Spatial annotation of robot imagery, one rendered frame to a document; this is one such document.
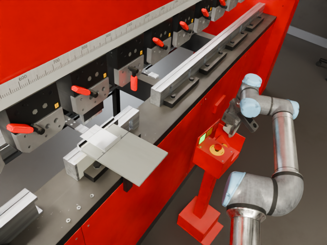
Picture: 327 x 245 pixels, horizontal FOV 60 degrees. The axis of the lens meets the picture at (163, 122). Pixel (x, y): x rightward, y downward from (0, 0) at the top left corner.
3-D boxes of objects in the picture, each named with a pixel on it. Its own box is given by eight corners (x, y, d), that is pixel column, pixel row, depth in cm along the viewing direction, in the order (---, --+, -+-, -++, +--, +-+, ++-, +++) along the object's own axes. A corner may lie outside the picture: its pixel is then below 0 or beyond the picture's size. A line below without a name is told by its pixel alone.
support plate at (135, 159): (139, 186, 94) (139, 185, 93) (81, 151, 104) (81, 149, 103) (168, 154, 106) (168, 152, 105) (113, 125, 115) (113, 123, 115)
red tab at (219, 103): (215, 113, 195) (217, 106, 190) (212, 113, 196) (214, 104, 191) (224, 103, 205) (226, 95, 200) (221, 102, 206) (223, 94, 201)
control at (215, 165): (218, 179, 140) (226, 155, 128) (192, 162, 147) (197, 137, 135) (238, 157, 152) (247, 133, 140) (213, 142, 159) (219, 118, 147)
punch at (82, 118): (84, 127, 100) (81, 106, 94) (81, 124, 101) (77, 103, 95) (104, 112, 107) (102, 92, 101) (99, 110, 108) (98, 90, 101)
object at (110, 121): (83, 153, 106) (82, 148, 104) (78, 149, 107) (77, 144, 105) (118, 124, 119) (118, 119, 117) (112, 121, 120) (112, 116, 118)
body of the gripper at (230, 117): (228, 113, 140) (236, 95, 132) (243, 123, 137) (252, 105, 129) (220, 121, 136) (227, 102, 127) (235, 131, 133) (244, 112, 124)
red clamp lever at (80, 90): (79, 87, 77) (99, 93, 87) (68, 81, 79) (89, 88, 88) (76, 93, 78) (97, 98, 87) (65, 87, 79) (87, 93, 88)
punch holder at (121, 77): (118, 89, 103) (117, 47, 91) (101, 81, 106) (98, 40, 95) (143, 72, 112) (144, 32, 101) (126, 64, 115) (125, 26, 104)
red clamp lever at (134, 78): (135, 92, 106) (136, 70, 99) (126, 88, 107) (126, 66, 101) (138, 90, 107) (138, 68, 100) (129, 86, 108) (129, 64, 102)
